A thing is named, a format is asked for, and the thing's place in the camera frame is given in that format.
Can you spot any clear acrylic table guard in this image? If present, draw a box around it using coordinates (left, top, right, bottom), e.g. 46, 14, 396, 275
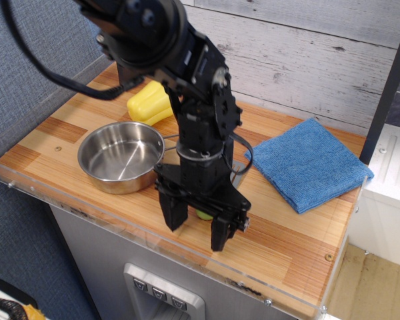
0, 46, 367, 320

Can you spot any silver dispenser panel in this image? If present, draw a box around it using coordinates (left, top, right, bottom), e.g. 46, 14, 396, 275
123, 263, 206, 319

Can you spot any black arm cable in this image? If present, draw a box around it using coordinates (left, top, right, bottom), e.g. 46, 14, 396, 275
0, 0, 254, 175

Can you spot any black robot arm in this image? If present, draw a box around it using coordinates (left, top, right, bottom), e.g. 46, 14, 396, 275
79, 1, 251, 251

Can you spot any white ribbed side unit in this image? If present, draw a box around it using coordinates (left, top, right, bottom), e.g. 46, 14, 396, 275
347, 125, 400, 265

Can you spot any grey metal cabinet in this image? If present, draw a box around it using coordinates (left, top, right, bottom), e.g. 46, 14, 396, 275
51, 206, 291, 319

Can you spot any blue towel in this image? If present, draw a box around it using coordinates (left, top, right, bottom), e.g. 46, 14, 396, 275
245, 118, 374, 214

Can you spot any left black vertical post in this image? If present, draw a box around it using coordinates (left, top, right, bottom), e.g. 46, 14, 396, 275
117, 64, 145, 91

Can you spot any yellow object bottom corner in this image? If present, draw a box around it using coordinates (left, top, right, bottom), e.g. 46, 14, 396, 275
23, 305, 47, 320

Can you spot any grey spatula green handle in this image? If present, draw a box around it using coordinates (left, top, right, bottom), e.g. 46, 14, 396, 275
195, 161, 245, 221

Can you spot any right black vertical post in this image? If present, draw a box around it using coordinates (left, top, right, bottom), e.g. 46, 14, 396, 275
359, 43, 400, 165

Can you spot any yellow toy bell pepper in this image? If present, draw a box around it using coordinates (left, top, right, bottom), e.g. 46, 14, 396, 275
127, 81, 173, 126

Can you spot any stainless steel pan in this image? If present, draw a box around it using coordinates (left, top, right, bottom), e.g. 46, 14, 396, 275
77, 121, 176, 195

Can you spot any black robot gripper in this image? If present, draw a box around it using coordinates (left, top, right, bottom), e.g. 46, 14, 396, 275
154, 156, 252, 252

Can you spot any black vertical post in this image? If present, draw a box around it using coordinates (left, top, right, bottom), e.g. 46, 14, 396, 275
359, 43, 400, 165
117, 64, 145, 91

